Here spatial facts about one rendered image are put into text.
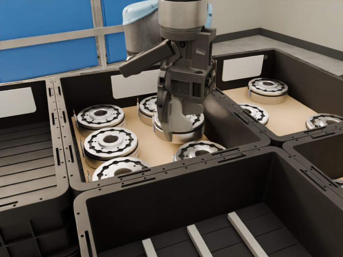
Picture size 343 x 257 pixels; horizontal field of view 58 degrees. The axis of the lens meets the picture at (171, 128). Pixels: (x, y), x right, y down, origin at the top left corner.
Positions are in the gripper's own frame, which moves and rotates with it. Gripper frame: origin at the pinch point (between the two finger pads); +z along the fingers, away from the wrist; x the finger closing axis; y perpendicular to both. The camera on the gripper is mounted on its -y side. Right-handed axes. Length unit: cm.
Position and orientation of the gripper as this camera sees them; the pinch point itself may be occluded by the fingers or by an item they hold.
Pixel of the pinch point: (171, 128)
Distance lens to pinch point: 60.8
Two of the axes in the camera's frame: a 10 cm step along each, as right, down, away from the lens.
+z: 0.1, 8.3, 5.5
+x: 4.0, -5.1, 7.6
